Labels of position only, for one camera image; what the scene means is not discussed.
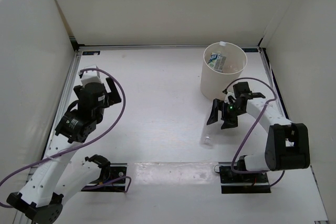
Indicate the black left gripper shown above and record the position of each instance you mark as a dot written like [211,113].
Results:
[115,98]

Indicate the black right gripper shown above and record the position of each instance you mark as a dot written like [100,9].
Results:
[229,122]

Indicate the clear unlabeled plastic bottle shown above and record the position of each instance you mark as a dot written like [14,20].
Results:
[208,136]

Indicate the clear bottle green white label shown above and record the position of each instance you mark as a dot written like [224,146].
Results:
[217,59]

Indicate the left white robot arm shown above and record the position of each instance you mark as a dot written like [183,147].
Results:
[46,193]

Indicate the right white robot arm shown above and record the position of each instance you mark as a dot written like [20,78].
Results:
[287,144]

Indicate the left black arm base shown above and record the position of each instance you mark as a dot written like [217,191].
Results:
[116,171]

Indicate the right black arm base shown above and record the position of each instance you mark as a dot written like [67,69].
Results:
[232,183]

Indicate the white round bin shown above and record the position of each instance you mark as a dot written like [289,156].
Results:
[212,82]

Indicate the black XDOF label left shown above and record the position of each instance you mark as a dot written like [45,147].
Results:
[91,53]

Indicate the black xdof label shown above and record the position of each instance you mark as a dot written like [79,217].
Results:
[91,53]
[250,50]

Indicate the black XDOF label right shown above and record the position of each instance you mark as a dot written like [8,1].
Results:
[250,50]

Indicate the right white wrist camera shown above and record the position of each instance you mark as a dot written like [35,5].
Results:
[230,99]

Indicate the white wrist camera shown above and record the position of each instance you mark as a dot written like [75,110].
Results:
[89,75]
[230,99]

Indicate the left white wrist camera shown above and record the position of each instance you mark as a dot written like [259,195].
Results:
[89,75]

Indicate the aluminium table frame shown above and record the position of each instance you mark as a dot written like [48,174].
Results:
[173,178]

